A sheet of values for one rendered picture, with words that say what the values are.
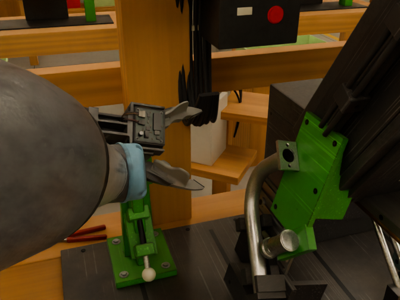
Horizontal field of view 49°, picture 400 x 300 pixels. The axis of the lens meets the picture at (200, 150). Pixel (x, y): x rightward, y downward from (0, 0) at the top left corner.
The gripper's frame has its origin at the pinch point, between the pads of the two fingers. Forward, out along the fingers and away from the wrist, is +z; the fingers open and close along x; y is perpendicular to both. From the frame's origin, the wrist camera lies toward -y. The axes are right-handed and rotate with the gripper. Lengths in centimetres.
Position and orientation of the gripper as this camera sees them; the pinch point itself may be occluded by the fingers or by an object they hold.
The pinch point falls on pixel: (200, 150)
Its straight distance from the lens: 74.3
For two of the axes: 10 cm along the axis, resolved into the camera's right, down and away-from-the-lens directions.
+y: 3.9, -3.1, -8.7
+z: 9.2, 1.1, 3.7
